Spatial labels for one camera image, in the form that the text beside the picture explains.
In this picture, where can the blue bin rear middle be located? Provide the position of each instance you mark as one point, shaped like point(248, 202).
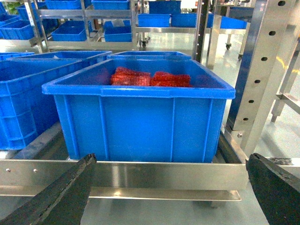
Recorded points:
point(88, 58)

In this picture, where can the red bubble wrap bags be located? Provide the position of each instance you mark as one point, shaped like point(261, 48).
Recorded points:
point(127, 77)

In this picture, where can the blue bin with red bags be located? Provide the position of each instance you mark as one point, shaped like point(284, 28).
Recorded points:
point(141, 123)

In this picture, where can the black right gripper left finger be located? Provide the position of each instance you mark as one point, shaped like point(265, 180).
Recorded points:
point(60, 203)

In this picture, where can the blue bin on far rack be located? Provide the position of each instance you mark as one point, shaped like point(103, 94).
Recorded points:
point(73, 31)

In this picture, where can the blue bin middle front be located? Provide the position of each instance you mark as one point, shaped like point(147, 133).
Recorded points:
point(25, 112)

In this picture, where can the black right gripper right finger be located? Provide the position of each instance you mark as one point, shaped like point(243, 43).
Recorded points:
point(276, 190)

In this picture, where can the blue bin far left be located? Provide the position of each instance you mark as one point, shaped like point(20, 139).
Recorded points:
point(7, 55)

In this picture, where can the blue bin rear right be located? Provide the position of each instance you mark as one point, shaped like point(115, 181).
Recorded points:
point(150, 55)

